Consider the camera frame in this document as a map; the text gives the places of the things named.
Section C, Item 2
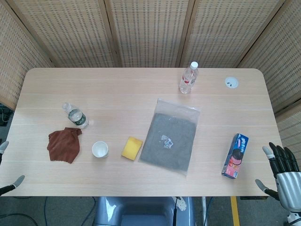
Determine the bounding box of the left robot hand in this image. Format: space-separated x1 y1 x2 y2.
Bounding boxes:
0 141 25 196

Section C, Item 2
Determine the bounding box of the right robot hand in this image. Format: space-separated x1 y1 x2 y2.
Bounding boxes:
255 142 301 214

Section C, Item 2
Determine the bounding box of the green label plastic bottle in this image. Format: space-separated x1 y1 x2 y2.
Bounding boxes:
62 102 90 129

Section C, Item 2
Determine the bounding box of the white paper cup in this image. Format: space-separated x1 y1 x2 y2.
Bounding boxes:
92 141 110 159

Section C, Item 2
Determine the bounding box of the red label water bottle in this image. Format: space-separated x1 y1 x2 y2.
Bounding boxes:
179 61 199 94

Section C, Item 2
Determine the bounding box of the brown cloth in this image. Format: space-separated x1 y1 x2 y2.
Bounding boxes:
47 127 83 163

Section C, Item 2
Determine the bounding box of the blue snack box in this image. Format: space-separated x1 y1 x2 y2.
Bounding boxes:
221 133 249 181

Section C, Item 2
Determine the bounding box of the white perforated disc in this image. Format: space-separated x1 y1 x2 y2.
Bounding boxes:
176 197 188 219

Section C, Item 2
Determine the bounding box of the yellow sponge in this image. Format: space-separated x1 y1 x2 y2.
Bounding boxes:
121 137 143 161

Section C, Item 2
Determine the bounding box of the grey folded cloth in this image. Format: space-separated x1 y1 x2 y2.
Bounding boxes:
140 113 196 171

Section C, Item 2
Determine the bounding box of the grey robot body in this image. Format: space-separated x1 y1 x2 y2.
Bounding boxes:
94 196 196 226

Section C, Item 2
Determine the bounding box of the white QR code tag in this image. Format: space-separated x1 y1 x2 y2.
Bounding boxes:
161 135 174 149

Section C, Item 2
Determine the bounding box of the grey cloth in plastic bag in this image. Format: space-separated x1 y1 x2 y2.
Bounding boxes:
138 98 201 177

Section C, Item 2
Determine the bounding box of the woven folding screen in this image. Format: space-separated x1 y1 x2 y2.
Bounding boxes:
0 0 301 151

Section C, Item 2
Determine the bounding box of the black floor cable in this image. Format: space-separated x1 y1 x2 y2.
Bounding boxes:
0 196 95 226

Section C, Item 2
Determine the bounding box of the white cable grommet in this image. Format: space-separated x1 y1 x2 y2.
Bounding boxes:
224 76 240 89

